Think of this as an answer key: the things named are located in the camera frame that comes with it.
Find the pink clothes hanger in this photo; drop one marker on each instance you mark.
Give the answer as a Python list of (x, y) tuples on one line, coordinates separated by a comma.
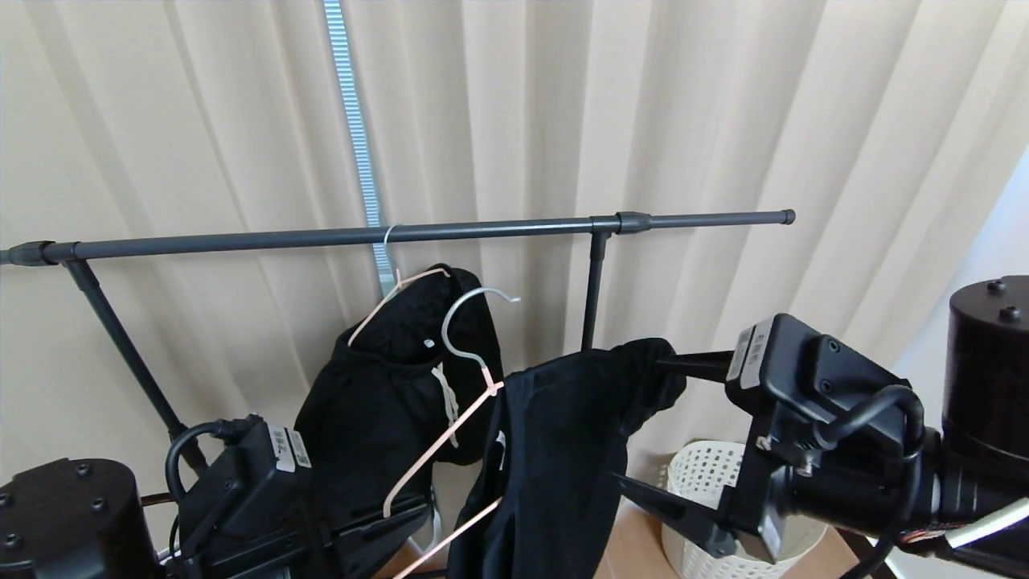
[(434, 453), (370, 318)]

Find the white laundry basket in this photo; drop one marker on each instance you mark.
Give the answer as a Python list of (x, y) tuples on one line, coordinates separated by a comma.
[(699, 474)]

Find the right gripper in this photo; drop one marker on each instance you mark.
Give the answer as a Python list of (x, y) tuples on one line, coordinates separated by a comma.
[(844, 498)]

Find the black clothes rack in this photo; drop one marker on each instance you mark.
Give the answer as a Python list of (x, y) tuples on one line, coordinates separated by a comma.
[(241, 240)]

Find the black garment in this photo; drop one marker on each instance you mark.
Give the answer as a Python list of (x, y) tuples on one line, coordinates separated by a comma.
[(378, 418), (563, 450)]

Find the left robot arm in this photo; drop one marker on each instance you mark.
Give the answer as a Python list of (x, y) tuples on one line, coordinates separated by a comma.
[(64, 523)]

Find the beige curtain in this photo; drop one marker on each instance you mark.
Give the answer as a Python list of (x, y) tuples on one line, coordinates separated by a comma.
[(643, 104)]

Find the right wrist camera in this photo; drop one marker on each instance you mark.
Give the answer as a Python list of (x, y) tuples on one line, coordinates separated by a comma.
[(820, 378)]

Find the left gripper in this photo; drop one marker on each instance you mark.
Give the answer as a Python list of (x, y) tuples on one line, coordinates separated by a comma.
[(313, 555)]

